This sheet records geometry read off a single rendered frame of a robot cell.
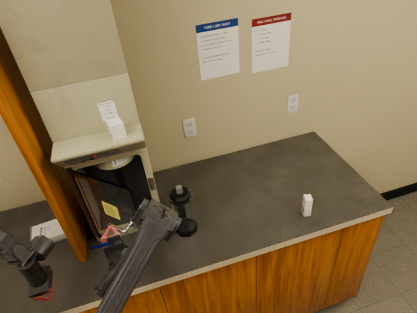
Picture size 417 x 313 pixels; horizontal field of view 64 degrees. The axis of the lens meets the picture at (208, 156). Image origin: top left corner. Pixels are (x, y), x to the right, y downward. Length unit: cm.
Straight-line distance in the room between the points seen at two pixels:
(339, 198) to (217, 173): 65
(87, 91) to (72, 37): 18
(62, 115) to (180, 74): 67
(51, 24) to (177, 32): 66
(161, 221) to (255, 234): 85
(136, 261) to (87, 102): 66
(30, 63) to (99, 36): 23
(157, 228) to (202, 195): 100
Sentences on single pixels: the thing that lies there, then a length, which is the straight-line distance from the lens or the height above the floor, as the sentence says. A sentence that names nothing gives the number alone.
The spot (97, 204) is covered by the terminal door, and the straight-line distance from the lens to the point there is 141.
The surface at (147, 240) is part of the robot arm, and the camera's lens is 77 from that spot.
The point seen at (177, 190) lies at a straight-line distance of 142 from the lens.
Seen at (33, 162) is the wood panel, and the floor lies 150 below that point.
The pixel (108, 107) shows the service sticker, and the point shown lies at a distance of 126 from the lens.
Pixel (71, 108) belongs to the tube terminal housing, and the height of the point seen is 163.
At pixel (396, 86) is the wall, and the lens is 249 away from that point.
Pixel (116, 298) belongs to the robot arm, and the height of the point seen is 152.
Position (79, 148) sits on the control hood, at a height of 151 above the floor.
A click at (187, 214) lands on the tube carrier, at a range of 148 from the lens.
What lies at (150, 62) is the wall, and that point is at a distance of 167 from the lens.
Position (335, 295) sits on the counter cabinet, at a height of 21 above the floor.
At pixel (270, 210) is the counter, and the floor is 94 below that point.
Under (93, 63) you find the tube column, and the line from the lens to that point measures 120.
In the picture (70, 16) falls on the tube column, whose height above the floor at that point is 192.
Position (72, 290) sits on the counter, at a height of 94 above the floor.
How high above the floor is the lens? 216
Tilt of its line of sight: 38 degrees down
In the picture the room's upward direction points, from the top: 6 degrees counter-clockwise
